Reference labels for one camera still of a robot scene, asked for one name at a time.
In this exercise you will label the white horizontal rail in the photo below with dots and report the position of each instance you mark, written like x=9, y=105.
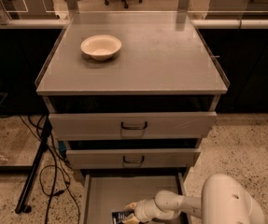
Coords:
x=199, y=24

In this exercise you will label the bottom grey open drawer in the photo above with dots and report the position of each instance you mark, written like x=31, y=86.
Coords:
x=107, y=191

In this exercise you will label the middle grey drawer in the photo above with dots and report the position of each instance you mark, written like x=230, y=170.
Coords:
x=133, y=158

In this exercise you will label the black tripod leg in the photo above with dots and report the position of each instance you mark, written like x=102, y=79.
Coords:
x=22, y=206

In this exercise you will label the grey drawer cabinet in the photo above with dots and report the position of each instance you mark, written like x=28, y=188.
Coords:
x=162, y=66

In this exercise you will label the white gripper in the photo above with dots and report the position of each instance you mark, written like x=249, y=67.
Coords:
x=144, y=211

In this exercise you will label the top grey drawer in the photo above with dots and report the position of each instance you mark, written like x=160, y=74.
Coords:
x=116, y=126

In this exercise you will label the dark blue rxbar wrapper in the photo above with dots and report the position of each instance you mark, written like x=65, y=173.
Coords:
x=119, y=216

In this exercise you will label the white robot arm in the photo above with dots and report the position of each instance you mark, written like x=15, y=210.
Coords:
x=223, y=201

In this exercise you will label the white paper bowl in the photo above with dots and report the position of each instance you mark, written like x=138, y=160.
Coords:
x=101, y=47

